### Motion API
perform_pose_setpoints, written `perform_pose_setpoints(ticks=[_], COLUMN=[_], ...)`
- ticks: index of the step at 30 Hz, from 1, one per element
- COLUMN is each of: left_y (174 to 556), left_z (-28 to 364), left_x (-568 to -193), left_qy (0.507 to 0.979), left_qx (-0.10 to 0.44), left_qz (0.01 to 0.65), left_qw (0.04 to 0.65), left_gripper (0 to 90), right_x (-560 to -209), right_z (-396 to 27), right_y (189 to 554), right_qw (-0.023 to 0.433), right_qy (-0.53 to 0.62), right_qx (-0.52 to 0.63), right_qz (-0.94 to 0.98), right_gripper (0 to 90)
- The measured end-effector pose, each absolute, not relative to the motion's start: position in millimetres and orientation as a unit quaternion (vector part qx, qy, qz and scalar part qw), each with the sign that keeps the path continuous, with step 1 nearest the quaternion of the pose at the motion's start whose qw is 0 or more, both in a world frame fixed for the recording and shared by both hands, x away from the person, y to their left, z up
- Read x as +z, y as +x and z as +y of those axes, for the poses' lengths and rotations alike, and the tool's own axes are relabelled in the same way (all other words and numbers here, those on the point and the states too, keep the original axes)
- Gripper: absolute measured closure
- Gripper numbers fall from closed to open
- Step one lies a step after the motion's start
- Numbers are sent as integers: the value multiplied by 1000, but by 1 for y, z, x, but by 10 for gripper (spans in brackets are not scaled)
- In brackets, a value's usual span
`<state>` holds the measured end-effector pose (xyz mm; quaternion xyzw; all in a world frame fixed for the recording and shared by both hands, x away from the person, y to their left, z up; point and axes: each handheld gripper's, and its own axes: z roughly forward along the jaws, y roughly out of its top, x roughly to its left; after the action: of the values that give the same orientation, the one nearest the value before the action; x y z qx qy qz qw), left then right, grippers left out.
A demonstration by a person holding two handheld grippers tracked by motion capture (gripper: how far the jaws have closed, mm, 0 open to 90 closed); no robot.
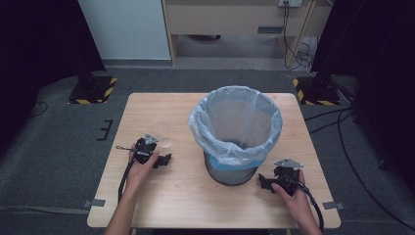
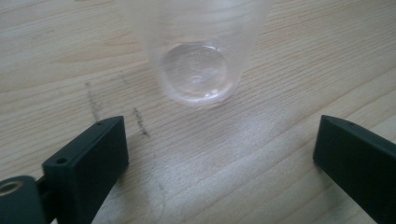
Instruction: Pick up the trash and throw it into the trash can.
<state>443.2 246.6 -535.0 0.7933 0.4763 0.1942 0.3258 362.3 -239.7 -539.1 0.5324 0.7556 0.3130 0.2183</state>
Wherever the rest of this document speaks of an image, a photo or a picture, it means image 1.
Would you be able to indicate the person's right hand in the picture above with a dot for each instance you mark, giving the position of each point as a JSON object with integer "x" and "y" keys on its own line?
{"x": 295, "y": 204}

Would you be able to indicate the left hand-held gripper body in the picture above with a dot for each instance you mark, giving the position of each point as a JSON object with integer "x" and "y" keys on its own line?
{"x": 143, "y": 150}

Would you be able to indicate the translucent plastic bin liner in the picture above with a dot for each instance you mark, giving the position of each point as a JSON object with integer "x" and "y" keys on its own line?
{"x": 235, "y": 125}

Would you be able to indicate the grey tape piece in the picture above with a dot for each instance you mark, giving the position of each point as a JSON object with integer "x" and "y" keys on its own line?
{"x": 333, "y": 205}
{"x": 94, "y": 203}

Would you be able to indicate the grey power strip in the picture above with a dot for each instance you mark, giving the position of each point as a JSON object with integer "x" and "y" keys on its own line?
{"x": 290, "y": 2}

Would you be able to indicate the clear plastic cup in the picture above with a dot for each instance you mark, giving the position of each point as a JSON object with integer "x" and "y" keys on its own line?
{"x": 163, "y": 137}

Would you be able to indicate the black stand base striped tape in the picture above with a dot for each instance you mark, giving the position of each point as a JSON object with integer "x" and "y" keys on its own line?
{"x": 314, "y": 94}
{"x": 93, "y": 93}

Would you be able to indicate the black curtain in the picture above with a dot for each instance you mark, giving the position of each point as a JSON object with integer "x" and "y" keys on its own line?
{"x": 36, "y": 52}
{"x": 375, "y": 65}

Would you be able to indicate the person's left hand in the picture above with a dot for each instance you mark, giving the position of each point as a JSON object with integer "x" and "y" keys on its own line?
{"x": 138, "y": 174}

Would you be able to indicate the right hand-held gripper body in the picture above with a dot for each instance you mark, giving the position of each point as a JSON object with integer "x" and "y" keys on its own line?
{"x": 287, "y": 178}

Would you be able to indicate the metal mesh trash bin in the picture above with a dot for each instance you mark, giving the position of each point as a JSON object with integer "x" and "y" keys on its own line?
{"x": 230, "y": 171}

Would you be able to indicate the light wooden desk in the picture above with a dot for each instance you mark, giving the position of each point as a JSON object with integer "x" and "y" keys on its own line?
{"x": 228, "y": 19}

